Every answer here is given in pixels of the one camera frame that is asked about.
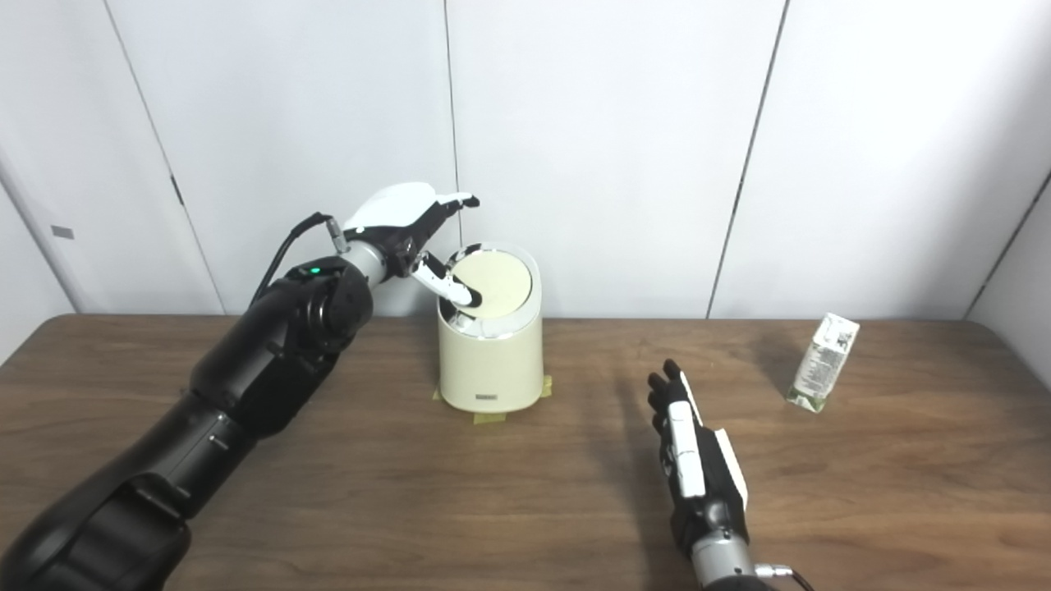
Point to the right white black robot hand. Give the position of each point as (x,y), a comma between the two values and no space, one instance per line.
(706,484)

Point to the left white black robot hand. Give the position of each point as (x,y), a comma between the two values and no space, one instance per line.
(394,209)

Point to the cream round bin lid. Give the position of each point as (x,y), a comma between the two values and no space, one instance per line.
(501,283)

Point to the white green milk carton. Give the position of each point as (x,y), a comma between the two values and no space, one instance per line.
(823,365)

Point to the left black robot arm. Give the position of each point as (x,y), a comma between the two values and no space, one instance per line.
(246,377)

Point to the cream-colored bin body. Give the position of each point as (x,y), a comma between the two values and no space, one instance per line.
(491,365)

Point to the black wall seam clip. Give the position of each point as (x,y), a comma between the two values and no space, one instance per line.
(176,190)

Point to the grey wall label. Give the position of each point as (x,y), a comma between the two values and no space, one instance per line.
(62,232)

